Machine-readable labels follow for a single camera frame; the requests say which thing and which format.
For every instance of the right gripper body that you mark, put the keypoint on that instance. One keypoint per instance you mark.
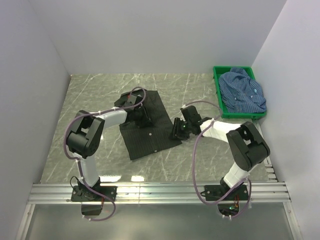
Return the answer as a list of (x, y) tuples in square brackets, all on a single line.
[(182, 129)]

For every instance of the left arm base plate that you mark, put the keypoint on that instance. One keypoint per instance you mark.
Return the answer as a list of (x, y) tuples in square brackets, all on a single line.
[(92, 203)]

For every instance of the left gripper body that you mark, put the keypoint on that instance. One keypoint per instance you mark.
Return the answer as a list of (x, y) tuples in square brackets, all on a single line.
[(141, 117)]

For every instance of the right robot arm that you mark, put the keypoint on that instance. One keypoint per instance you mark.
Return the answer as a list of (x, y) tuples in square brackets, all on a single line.
[(247, 145)]

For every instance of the aluminium mounting rail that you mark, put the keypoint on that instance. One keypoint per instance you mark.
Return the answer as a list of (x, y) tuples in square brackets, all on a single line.
[(162, 178)]

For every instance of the blue checked long sleeve shirt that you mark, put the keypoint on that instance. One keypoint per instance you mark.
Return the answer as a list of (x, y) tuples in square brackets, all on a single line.
[(240, 93)]

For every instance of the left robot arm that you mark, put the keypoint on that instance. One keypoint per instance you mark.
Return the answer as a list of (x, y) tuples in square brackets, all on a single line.
[(83, 134)]

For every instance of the black pinstripe long sleeve shirt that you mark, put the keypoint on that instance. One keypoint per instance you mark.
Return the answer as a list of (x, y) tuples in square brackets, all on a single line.
[(143, 141)]

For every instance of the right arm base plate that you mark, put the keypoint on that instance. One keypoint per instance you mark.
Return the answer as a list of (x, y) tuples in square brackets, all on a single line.
[(233, 204)]

